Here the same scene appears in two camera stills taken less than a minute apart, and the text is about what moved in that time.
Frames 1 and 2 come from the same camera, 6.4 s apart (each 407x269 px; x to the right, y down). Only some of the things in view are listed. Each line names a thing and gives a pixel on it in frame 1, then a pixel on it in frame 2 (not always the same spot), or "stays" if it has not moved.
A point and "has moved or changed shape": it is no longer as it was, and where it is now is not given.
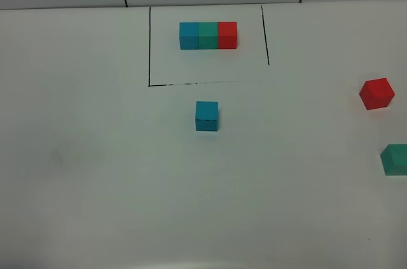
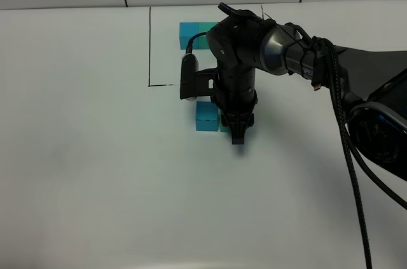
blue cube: (206, 116) stays
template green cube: (208, 35) stays
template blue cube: (189, 35) stays
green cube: (394, 159) has moved or changed shape
